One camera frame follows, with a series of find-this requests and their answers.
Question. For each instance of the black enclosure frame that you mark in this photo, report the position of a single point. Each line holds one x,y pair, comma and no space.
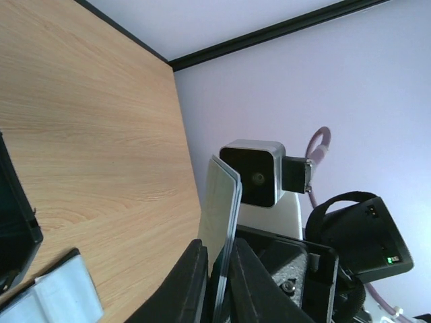
284,28

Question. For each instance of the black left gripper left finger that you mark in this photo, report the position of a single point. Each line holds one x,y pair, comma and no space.
181,296

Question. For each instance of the black right card bin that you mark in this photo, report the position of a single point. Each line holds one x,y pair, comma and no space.
21,235

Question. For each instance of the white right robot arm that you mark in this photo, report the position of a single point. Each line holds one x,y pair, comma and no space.
350,241

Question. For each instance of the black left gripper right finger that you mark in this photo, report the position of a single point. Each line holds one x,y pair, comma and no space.
254,296

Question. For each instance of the black leather card holder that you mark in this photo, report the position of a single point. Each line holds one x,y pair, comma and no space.
63,293

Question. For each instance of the teal card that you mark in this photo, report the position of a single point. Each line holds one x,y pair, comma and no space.
217,226

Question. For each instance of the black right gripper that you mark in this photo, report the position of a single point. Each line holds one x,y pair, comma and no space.
306,272

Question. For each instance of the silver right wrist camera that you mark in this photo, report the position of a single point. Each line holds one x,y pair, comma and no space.
266,172

